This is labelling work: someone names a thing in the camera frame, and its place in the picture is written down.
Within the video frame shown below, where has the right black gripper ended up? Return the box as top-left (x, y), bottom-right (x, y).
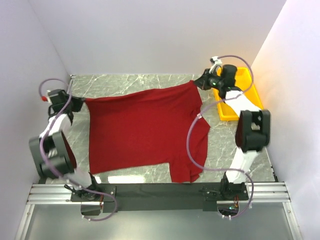
top-left (193, 68), bottom-right (224, 91)

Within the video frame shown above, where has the yellow plastic tray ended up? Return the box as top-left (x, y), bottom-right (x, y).
top-left (217, 67), bottom-right (264, 121)

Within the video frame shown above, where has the red t shirt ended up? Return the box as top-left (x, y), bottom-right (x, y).
top-left (84, 80), bottom-right (211, 183)

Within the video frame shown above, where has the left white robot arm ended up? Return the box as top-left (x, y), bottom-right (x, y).
top-left (29, 89), bottom-right (100, 201)

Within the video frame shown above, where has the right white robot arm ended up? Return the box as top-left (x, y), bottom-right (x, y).
top-left (194, 63), bottom-right (271, 200)

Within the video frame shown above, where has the black base beam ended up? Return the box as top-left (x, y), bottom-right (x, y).
top-left (69, 182), bottom-right (251, 213)

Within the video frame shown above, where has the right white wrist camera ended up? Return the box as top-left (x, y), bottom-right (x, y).
top-left (209, 56), bottom-right (223, 74)

